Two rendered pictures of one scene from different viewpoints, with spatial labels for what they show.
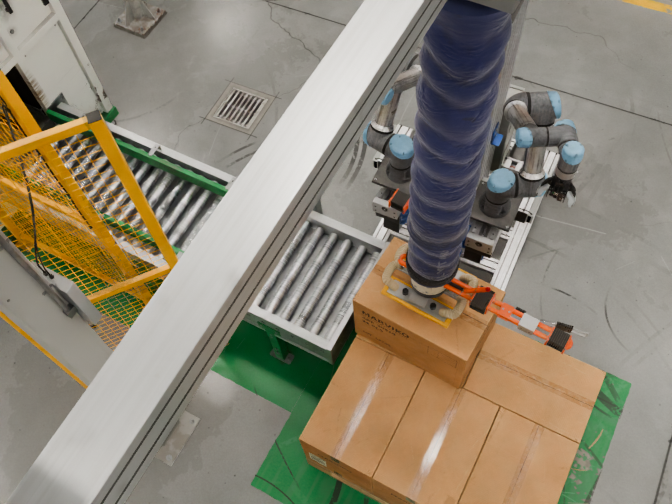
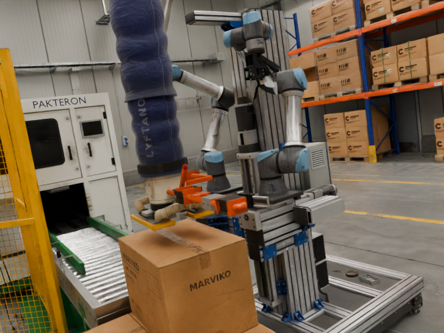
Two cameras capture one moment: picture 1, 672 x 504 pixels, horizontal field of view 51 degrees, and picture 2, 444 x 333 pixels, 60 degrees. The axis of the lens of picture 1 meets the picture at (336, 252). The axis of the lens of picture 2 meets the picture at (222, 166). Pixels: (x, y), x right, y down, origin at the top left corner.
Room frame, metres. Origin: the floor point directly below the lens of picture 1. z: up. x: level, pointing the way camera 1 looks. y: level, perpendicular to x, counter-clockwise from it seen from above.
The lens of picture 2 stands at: (-0.15, -1.35, 1.45)
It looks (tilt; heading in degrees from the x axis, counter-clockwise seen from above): 7 degrees down; 23
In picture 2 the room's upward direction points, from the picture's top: 9 degrees counter-clockwise
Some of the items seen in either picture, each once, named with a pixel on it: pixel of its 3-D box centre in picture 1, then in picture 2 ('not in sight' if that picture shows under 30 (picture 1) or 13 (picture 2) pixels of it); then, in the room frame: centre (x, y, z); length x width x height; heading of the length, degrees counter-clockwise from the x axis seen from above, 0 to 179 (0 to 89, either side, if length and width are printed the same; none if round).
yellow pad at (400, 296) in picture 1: (418, 300); (150, 216); (1.30, -0.34, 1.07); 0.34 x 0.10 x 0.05; 52
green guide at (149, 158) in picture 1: (155, 154); (115, 230); (2.66, 1.01, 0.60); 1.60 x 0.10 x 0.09; 56
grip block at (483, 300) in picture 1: (482, 299); (188, 194); (1.22, -0.60, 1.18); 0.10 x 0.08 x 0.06; 142
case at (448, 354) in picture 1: (426, 313); (182, 278); (1.38, -0.41, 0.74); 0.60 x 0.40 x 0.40; 52
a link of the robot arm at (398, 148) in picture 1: (400, 150); (214, 162); (2.04, -0.37, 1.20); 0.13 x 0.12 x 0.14; 45
